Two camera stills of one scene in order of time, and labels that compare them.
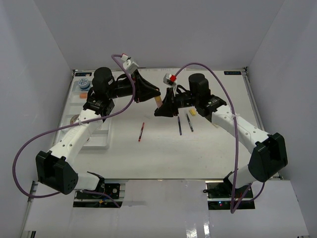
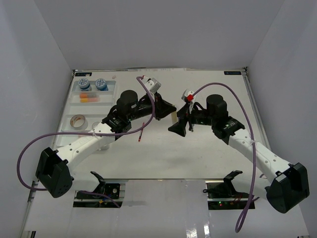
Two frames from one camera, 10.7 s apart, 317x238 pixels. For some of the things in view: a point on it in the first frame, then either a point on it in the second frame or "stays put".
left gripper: [144, 95] to [162, 108]
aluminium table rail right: [257, 110] stays put
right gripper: [169, 107] to [186, 111]
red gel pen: [140, 133] stays put
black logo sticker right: [232, 73] stays put
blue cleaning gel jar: [83, 84] stays put
